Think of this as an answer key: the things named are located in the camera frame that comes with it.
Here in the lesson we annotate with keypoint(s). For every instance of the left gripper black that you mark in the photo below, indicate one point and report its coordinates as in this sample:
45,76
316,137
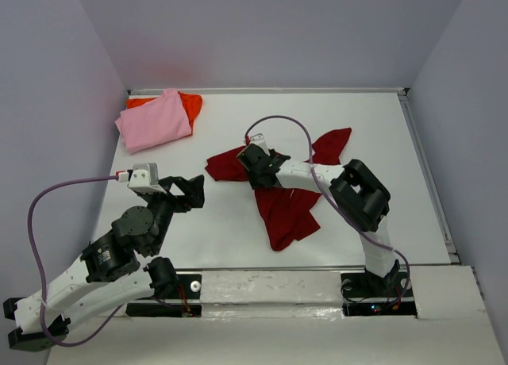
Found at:
175,192

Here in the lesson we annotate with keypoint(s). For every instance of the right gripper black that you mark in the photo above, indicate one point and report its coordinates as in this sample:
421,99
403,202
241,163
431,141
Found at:
256,165

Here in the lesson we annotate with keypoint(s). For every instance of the dark red t shirt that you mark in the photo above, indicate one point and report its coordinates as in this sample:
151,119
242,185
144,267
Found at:
286,213

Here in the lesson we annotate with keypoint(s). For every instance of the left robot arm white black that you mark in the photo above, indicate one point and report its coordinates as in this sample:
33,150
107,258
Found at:
118,267

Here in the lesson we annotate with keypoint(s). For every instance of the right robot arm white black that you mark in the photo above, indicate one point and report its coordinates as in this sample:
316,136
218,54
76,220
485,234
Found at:
360,198

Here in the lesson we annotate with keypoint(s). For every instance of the pink folded t shirt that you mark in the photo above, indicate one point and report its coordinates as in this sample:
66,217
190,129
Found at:
159,121

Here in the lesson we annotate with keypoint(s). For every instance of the orange folded t shirt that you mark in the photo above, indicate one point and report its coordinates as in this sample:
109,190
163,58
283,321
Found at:
192,103

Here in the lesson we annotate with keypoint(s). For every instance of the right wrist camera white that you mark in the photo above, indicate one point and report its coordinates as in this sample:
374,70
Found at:
258,140

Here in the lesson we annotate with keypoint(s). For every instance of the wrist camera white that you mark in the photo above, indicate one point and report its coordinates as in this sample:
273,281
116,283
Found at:
144,179
258,140

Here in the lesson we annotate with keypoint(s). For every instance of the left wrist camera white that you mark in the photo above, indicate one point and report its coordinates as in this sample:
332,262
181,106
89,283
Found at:
144,179

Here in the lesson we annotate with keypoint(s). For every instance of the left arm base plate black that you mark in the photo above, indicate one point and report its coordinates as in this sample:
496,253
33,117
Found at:
183,302

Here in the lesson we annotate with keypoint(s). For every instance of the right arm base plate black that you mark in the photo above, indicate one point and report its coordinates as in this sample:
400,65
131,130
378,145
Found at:
360,299

